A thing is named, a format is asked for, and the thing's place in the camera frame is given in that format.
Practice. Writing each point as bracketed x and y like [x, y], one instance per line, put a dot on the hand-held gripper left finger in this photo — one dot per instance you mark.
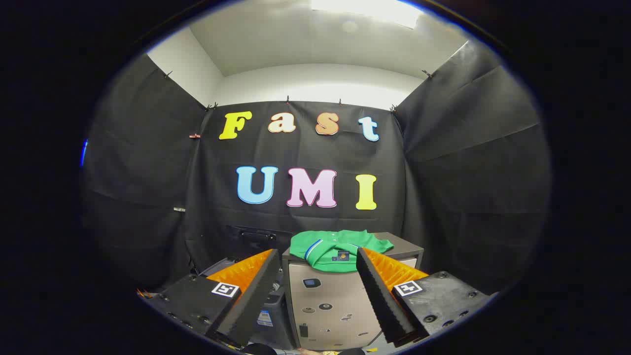
[256, 301]

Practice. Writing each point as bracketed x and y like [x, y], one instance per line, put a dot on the black backdrop cloth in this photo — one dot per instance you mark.
[305, 153]

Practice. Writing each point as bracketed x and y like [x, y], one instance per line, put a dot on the green polo shirt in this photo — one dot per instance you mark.
[335, 246]

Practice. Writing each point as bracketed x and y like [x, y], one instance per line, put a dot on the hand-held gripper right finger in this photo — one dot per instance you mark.
[379, 301]

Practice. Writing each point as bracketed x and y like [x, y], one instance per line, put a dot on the grey cabinet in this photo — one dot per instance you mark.
[330, 305]

